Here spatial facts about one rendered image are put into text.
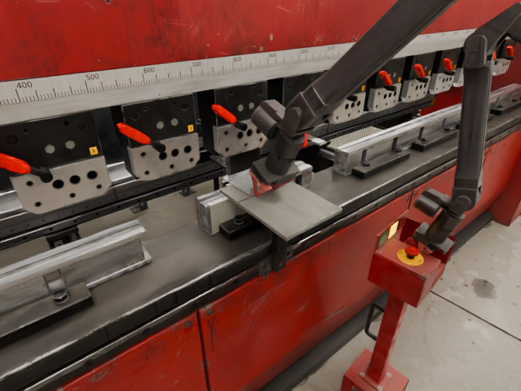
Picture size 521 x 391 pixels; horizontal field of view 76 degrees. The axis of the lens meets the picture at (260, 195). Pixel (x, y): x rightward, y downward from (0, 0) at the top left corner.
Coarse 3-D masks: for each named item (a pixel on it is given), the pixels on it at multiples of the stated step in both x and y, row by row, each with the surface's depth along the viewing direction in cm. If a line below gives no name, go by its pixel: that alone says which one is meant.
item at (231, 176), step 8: (248, 152) 90; (256, 152) 92; (232, 160) 87; (240, 160) 89; (248, 160) 91; (256, 160) 93; (232, 168) 88; (240, 168) 90; (248, 168) 92; (232, 176) 91; (240, 176) 93
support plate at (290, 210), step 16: (224, 192) 86; (240, 192) 86; (272, 192) 86; (288, 192) 86; (304, 192) 86; (256, 208) 80; (272, 208) 80; (288, 208) 80; (304, 208) 80; (320, 208) 80; (336, 208) 80; (272, 224) 74; (288, 224) 74; (304, 224) 74
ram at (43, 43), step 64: (0, 0) 46; (64, 0) 51; (128, 0) 56; (192, 0) 62; (256, 0) 70; (320, 0) 80; (384, 0) 94; (512, 0) 145; (0, 64) 49; (64, 64) 54; (128, 64) 60; (320, 64) 89
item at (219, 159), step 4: (200, 140) 108; (200, 144) 105; (200, 148) 103; (200, 152) 103; (204, 152) 104; (208, 152) 105; (200, 156) 103; (204, 156) 104; (208, 156) 105; (212, 156) 105; (216, 156) 105; (220, 156) 105; (200, 160) 104; (204, 160) 105; (208, 160) 106; (212, 160) 103; (216, 160) 102; (220, 160) 102; (224, 160) 102; (220, 164) 100; (224, 164) 99; (224, 168) 99
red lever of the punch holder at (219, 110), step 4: (212, 108) 71; (216, 108) 70; (220, 108) 70; (216, 112) 71; (220, 112) 71; (224, 112) 72; (228, 112) 72; (224, 116) 72; (228, 116) 73; (232, 116) 73; (228, 120) 73; (232, 120) 74; (236, 120) 75; (236, 124) 75; (240, 124) 76; (244, 124) 76; (240, 128) 76; (244, 128) 76
